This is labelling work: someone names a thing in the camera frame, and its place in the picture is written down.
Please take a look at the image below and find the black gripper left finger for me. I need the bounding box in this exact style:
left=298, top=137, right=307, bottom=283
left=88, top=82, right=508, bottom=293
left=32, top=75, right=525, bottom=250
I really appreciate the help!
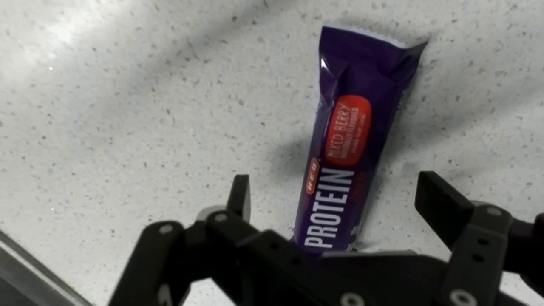
left=106, top=176, right=249, bottom=306

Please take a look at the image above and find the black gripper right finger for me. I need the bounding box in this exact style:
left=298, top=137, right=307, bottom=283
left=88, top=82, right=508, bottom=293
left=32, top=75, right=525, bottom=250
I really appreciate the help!
left=414, top=172, right=544, bottom=306

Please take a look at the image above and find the purple protein bar wrapper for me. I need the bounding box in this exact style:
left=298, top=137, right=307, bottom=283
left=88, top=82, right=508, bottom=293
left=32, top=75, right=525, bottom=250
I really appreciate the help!
left=293, top=26, right=424, bottom=254

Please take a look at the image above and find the stainless steel double sink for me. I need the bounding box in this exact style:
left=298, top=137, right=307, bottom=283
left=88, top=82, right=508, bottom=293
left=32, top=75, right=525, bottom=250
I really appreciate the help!
left=0, top=232, right=91, bottom=306

